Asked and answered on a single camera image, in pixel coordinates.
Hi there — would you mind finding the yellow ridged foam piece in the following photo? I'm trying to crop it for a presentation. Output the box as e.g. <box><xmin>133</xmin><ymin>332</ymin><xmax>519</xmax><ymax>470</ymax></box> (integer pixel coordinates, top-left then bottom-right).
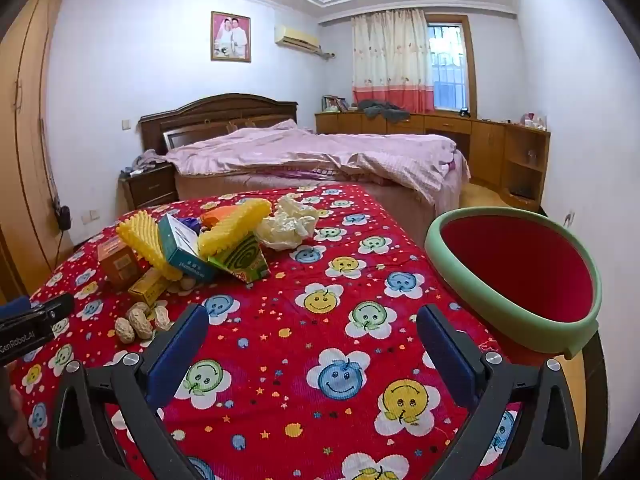
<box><xmin>116</xmin><ymin>210</ymin><xmax>182</xmax><ymax>281</ymax></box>
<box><xmin>197</xmin><ymin>198</ymin><xmax>273</xmax><ymax>257</ymax></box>

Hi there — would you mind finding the red bin with green rim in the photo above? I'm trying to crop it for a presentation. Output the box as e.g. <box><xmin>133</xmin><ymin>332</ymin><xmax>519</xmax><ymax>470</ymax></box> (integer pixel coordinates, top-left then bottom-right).
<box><xmin>424</xmin><ymin>206</ymin><xmax>601</xmax><ymax>366</ymax></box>

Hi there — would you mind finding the framed wall photo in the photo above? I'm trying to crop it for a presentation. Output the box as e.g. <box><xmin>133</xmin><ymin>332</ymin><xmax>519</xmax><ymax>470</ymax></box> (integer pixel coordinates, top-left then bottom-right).
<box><xmin>210</xmin><ymin>11</ymin><xmax>252</xmax><ymax>63</ymax></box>

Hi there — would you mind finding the white tissue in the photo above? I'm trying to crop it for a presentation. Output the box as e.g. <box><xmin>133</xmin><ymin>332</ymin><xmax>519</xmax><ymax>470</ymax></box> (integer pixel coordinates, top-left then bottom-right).
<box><xmin>255</xmin><ymin>196</ymin><xmax>320</xmax><ymax>251</ymax></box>

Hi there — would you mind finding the wooden wardrobe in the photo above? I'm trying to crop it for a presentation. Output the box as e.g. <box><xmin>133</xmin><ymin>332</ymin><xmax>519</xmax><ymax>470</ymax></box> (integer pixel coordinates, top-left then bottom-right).
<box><xmin>0</xmin><ymin>0</ymin><xmax>68</xmax><ymax>306</ymax></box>

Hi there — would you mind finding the small yellow box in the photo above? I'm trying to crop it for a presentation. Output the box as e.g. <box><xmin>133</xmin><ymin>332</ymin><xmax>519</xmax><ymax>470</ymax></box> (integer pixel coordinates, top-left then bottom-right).
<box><xmin>128</xmin><ymin>268</ymin><xmax>169</xmax><ymax>307</ymax></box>

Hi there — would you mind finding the white pink packet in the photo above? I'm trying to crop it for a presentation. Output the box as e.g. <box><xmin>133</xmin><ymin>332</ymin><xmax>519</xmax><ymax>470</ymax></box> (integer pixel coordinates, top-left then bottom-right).
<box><xmin>157</xmin><ymin>214</ymin><xmax>217</xmax><ymax>283</ymax></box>

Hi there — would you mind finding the orange brown cardboard box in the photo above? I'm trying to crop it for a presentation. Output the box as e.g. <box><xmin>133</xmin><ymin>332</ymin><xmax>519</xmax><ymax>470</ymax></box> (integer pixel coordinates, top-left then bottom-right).
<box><xmin>97</xmin><ymin>240</ymin><xmax>140</xmax><ymax>290</ymax></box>

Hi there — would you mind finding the bed with brown skirt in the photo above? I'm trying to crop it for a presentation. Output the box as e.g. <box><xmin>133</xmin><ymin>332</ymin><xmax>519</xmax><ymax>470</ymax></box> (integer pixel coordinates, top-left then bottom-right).
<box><xmin>172</xmin><ymin>120</ymin><xmax>472</xmax><ymax>206</ymax></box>

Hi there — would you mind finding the person's left hand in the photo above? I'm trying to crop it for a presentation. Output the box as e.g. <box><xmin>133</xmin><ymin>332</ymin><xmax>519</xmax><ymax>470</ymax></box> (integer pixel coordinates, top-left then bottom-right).
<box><xmin>10</xmin><ymin>389</ymin><xmax>35</xmax><ymax>457</ymax></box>

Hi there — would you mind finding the wooden desk cabinet unit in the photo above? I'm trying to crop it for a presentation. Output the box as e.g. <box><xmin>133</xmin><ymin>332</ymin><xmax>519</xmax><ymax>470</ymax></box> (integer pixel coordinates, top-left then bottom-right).
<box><xmin>315</xmin><ymin>107</ymin><xmax>551</xmax><ymax>211</ymax></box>

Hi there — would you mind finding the dark wooden nightstand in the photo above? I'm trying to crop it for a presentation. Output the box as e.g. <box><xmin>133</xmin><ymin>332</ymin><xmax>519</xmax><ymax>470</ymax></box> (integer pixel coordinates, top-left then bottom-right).
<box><xmin>118</xmin><ymin>162</ymin><xmax>179</xmax><ymax>211</ymax></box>

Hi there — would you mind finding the green spiral patterned box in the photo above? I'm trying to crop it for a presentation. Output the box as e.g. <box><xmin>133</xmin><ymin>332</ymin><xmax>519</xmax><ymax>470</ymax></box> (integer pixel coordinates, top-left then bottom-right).
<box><xmin>207</xmin><ymin>237</ymin><xmax>271</xmax><ymax>285</ymax></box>

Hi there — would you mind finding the grey cloth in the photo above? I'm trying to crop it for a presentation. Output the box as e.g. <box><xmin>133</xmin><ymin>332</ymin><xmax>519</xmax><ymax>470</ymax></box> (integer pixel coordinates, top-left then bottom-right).
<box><xmin>357</xmin><ymin>100</ymin><xmax>413</xmax><ymax>123</ymax></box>

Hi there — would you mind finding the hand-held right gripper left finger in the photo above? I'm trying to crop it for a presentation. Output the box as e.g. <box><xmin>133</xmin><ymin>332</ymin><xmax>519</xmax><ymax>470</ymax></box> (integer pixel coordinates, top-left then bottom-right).
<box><xmin>47</xmin><ymin>304</ymin><xmax>210</xmax><ymax>480</ymax></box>

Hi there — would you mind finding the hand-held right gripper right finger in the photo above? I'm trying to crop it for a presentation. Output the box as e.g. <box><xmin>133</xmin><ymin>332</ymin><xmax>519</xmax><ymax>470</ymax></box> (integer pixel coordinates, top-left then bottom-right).
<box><xmin>416</xmin><ymin>304</ymin><xmax>586</xmax><ymax>480</ymax></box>

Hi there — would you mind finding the window with wooden frame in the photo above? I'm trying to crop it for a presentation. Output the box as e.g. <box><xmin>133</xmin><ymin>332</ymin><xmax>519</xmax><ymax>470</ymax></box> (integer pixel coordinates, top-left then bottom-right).
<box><xmin>426</xmin><ymin>12</ymin><xmax>473</xmax><ymax>111</ymax></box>

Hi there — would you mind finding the red smiley flower printed blanket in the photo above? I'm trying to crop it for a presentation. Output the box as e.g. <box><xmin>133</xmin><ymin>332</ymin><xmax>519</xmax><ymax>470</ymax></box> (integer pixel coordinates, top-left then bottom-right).
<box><xmin>7</xmin><ymin>183</ymin><xmax>526</xmax><ymax>480</ymax></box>

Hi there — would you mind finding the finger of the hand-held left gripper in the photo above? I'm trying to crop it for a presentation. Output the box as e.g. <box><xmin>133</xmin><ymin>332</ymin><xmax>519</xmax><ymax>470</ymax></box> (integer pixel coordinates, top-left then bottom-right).
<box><xmin>0</xmin><ymin>296</ymin><xmax>31</xmax><ymax>317</ymax></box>
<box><xmin>0</xmin><ymin>292</ymin><xmax>76</xmax><ymax>366</ymax></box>

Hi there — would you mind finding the orange plastic bag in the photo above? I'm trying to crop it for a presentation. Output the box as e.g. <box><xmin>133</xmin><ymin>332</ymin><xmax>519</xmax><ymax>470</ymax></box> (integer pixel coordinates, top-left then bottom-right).
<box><xmin>200</xmin><ymin>205</ymin><xmax>241</xmax><ymax>226</ymax></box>

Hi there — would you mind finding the pink duvet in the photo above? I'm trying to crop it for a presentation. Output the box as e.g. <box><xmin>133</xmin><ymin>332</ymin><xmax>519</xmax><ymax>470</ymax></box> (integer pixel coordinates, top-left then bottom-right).
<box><xmin>165</xmin><ymin>119</ymin><xmax>458</xmax><ymax>206</ymax></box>

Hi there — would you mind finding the cream and red curtain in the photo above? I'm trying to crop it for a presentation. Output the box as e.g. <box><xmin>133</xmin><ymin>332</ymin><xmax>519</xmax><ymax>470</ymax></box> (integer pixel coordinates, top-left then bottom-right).
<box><xmin>350</xmin><ymin>9</ymin><xmax>435</xmax><ymax>111</ymax></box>

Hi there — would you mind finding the clothes pile on nightstand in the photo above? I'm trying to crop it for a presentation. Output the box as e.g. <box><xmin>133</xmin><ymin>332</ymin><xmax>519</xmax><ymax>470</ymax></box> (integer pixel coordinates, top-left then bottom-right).
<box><xmin>131</xmin><ymin>149</ymin><xmax>168</xmax><ymax>173</ymax></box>

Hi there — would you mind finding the dark wooden headboard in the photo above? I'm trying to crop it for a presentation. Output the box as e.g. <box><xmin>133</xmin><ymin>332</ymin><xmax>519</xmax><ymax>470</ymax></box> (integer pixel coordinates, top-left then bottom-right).
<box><xmin>138</xmin><ymin>93</ymin><xmax>299</xmax><ymax>156</ymax></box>

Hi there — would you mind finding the wall air conditioner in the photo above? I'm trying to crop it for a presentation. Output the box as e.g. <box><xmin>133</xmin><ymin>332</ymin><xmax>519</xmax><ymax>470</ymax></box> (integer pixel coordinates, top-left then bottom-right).
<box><xmin>273</xmin><ymin>25</ymin><xmax>321</xmax><ymax>52</ymax></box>

